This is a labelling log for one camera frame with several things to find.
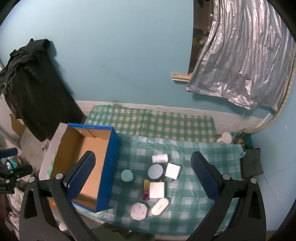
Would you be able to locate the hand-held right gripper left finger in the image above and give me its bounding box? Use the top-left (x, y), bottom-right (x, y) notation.
top-left (19, 150), bottom-right (97, 241)

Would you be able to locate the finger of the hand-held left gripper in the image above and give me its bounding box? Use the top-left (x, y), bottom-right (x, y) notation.
top-left (0, 148), bottom-right (18, 158)
top-left (0, 164), bottom-right (33, 193)

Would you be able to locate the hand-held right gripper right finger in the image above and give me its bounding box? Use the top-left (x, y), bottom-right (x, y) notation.
top-left (187, 151), bottom-right (266, 241)

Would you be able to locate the brown cardboard box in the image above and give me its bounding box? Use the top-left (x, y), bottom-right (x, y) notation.
top-left (47, 123), bottom-right (121, 213)

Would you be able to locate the white square box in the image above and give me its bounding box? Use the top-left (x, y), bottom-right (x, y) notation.
top-left (165, 163), bottom-right (181, 179)
top-left (149, 182), bottom-right (165, 199)

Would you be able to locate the teal round tin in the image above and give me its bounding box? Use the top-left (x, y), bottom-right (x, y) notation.
top-left (121, 170), bottom-right (135, 182)

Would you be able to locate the white pill bottle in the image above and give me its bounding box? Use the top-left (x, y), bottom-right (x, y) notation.
top-left (152, 154), bottom-right (168, 163)

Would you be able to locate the black round speaker puck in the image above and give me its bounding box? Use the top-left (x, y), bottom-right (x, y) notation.
top-left (148, 164), bottom-right (165, 182)

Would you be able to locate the teal white checkered plastic tablecloth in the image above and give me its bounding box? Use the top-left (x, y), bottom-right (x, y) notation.
top-left (39, 134), bottom-right (246, 232)

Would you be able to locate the striped grey white cloth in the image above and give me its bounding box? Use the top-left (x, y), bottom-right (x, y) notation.
top-left (6, 192), bottom-right (24, 212)

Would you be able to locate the white cup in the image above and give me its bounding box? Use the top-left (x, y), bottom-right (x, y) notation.
top-left (216, 132), bottom-right (232, 144)

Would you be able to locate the dark green cushion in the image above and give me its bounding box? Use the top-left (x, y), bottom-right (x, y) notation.
top-left (240, 148), bottom-right (264, 179)

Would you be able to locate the white oval case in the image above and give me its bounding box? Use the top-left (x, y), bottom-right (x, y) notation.
top-left (151, 198), bottom-right (169, 216)

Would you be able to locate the red and yellow tube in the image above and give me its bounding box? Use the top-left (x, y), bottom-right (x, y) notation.
top-left (143, 179), bottom-right (151, 201)

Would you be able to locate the black hanging cloth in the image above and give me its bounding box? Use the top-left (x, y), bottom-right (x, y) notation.
top-left (0, 38), bottom-right (86, 142)

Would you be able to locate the white octagonal box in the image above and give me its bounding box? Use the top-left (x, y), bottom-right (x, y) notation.
top-left (130, 202), bottom-right (149, 220)

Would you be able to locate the green beige checkered cloth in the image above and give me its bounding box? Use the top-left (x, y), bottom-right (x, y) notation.
top-left (84, 105), bottom-right (217, 142)

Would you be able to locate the wooden plank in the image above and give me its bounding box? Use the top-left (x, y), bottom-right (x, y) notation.
top-left (171, 73), bottom-right (194, 82)

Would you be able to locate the silver foil curtain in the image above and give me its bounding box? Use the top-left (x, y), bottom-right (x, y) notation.
top-left (186, 0), bottom-right (296, 112)

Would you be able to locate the dark window opening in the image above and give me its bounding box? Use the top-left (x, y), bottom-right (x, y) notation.
top-left (188, 0), bottom-right (221, 75)

